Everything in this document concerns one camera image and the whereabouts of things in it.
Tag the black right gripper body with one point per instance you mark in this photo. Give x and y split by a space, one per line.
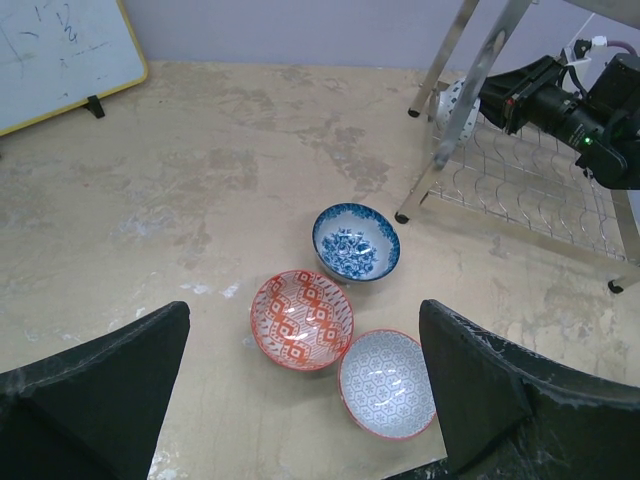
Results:
567 116

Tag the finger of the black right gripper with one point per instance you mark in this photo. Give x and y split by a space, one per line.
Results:
506 98

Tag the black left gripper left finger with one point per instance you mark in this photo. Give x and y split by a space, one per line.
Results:
94 411

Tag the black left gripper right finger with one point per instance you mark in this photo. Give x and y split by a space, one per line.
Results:
506 412

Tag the grey hexagon red-rim bowl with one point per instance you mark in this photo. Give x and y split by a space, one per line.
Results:
384 384

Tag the steel dish rack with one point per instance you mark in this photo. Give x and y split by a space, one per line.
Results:
526 183

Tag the blue floral rim bowl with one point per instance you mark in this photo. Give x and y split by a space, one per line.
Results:
355 243

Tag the orange patterned bowl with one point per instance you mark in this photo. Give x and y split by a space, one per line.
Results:
302 320

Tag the yellow framed whiteboard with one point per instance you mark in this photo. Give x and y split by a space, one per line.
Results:
60 55

